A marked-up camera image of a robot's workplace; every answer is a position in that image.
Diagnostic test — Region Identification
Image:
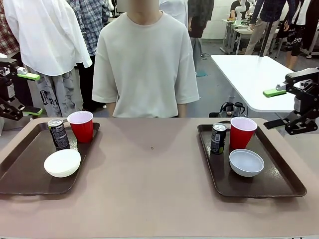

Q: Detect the white table leg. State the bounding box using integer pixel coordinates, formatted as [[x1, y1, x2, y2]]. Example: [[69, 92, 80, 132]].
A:
[[228, 83, 237, 103]]

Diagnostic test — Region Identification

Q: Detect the bystander in black printed shorts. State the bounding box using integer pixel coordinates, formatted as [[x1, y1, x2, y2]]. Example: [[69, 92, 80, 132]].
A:
[[284, 0, 319, 70]]

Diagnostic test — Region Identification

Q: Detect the black can with white print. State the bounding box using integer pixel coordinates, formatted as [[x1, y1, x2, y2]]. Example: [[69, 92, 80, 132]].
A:
[[47, 119, 70, 149]]

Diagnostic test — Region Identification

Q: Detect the bystander in white top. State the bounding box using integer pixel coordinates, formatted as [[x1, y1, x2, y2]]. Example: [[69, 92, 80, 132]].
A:
[[159, 0, 189, 28]]

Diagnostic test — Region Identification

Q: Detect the bystander in red plaid shirt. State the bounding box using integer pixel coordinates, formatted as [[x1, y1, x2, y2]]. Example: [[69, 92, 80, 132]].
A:
[[0, 0, 20, 59]]

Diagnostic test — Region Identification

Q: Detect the bystander in loose white shirt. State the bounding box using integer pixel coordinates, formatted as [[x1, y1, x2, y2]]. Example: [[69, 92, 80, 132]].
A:
[[3, 0, 93, 118]]

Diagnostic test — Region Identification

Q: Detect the brown plastic serving tray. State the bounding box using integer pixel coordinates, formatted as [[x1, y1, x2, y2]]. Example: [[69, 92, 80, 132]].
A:
[[197, 121, 307, 199], [0, 121, 101, 195]]

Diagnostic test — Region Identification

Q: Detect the white side table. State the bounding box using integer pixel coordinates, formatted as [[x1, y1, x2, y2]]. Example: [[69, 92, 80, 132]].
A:
[[210, 54, 319, 113]]

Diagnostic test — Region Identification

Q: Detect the white round bowl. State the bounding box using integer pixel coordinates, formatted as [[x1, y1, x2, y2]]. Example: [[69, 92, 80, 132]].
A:
[[43, 149, 82, 178], [229, 148, 265, 178]]

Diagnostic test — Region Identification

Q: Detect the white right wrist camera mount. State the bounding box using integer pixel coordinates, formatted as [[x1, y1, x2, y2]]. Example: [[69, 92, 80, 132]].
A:
[[294, 96, 304, 112]]

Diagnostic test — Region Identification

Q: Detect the black can with green base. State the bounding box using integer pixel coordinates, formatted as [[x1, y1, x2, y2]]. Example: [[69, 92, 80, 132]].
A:
[[211, 122, 227, 155]]

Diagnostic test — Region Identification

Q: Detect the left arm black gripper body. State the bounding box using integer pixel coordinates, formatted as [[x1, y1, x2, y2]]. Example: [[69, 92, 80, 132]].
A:
[[0, 64, 15, 103]]

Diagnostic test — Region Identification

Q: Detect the grey background workbench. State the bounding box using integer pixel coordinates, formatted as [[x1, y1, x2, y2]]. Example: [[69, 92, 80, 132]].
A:
[[223, 18, 280, 55]]

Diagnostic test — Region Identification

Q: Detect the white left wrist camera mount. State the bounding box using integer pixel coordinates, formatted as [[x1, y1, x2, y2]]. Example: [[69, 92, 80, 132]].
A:
[[3, 83, 14, 99]]

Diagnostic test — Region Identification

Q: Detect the person's left forearm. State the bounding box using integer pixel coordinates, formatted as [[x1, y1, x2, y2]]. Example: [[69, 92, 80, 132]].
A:
[[177, 102, 188, 118]]

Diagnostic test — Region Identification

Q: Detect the black vertical pole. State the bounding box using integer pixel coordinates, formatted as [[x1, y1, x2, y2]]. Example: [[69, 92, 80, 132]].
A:
[[260, 21, 273, 57]]

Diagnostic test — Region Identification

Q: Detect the person in white T-shirt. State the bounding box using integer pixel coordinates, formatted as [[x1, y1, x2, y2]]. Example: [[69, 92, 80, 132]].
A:
[[91, 0, 200, 118]]

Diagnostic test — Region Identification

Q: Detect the bystander in dark clothes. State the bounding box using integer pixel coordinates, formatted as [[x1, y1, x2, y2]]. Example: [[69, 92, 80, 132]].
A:
[[186, 0, 215, 73]]

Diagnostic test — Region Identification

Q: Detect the person's right forearm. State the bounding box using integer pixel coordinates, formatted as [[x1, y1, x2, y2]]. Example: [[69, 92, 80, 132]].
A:
[[106, 102, 118, 118]]

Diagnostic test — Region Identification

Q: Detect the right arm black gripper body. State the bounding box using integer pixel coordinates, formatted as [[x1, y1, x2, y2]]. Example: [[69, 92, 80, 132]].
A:
[[293, 78, 319, 113]]

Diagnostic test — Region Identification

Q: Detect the bystander in beige trousers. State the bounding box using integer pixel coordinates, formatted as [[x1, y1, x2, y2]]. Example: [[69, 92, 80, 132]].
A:
[[245, 0, 291, 56]]

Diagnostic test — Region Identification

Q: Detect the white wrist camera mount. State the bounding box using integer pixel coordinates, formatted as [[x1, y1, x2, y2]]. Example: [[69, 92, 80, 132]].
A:
[[294, 96, 304, 112], [3, 83, 14, 99]]

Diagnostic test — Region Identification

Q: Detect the bystander in blue plaid shirt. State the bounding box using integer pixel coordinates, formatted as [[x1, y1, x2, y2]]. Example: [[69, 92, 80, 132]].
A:
[[67, 0, 112, 113]]

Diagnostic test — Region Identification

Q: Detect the red plastic cup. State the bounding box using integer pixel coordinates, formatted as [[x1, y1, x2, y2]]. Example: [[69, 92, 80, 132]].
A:
[[67, 111, 94, 143], [229, 117, 258, 150]]

